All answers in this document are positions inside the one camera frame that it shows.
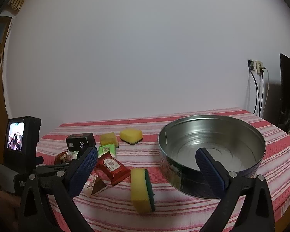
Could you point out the white wall socket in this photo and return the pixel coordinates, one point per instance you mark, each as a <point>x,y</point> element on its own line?
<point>259,67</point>

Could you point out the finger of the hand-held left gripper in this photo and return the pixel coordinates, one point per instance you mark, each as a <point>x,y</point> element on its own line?
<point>52,167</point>

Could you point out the person's left hand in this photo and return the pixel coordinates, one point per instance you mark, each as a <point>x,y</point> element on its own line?
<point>7,210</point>

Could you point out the dark wall socket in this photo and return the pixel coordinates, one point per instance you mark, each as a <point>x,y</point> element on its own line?
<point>251,65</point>

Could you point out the dull yellow sponge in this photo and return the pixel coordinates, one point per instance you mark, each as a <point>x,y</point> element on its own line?
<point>108,139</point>

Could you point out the bright yellow sponge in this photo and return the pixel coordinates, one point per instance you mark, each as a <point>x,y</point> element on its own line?
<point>130,135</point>

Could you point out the yellow clothes peg rack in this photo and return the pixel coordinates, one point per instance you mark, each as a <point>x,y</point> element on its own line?
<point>17,2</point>

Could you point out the red striped tablecloth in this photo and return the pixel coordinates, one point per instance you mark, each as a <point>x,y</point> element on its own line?
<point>145,154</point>

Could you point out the round metal tin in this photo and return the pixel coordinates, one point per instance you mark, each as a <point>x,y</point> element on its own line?
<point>232,149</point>

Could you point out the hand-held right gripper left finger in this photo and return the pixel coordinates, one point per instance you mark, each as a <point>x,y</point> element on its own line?
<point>85,168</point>

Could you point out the brown and white snack packet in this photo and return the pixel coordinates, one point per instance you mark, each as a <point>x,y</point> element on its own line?
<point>96,186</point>

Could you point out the yellow sponge with green pad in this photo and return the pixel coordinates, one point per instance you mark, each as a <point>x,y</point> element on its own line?
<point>140,191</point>

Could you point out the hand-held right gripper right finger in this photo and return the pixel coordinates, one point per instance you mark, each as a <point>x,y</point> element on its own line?
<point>207,171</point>

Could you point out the red snack packet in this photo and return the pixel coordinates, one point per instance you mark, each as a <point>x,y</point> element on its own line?
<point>114,169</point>

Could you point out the green snack packet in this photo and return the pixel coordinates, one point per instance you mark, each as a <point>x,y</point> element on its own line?
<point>107,149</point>

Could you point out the small black box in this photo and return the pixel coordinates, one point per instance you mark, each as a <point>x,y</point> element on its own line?
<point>79,142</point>

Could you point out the dark brown snack packet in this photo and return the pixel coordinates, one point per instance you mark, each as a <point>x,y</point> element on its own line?
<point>62,157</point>

